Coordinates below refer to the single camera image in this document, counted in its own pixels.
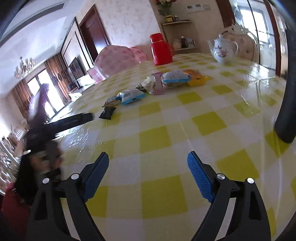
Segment wooden corner shelf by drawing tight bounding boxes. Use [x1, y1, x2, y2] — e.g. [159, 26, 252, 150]
[162, 20, 200, 54]

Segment white tv cabinet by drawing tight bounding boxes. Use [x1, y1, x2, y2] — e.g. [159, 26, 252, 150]
[68, 75, 95, 102]

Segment red thermos jug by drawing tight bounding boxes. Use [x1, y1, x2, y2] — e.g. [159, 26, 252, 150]
[150, 33, 173, 66]

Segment dark wooden door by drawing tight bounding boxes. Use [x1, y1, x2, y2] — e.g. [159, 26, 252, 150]
[79, 5, 110, 62]

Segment orange snack bag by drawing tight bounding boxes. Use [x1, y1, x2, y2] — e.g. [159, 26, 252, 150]
[183, 69, 208, 87]

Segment grey blue snack packet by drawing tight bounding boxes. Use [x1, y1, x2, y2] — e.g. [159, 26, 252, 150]
[116, 88, 145, 104]

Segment small black snack packet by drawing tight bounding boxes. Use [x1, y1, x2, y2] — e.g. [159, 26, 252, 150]
[99, 106, 116, 120]

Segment white ornate chair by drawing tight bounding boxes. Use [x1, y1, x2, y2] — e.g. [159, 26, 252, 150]
[220, 24, 260, 63]

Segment wall mounted television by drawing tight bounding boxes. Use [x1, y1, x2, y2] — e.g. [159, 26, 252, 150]
[69, 57, 84, 80]

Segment black handle pole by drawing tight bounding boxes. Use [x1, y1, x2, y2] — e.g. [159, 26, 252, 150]
[274, 18, 295, 144]

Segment flower vase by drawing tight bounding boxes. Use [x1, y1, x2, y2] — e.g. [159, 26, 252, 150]
[154, 0, 175, 16]

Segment cream white snack packet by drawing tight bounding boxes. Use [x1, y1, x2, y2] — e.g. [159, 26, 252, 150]
[136, 76, 156, 94]

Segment small beige snack packet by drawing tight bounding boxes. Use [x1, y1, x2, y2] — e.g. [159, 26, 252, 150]
[102, 95, 121, 108]

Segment crystal chandelier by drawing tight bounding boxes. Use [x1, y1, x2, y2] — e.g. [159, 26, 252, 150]
[14, 57, 35, 79]

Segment large grey blue snack bag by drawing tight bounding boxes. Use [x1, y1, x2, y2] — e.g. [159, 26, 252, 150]
[162, 69, 190, 83]

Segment pink checkered covered chair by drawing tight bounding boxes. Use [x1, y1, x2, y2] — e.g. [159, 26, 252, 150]
[87, 45, 148, 83]

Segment person's left hand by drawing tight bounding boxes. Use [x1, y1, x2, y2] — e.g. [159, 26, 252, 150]
[30, 141, 63, 183]

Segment white floral teapot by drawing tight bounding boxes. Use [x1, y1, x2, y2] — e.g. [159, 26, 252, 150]
[208, 34, 239, 64]

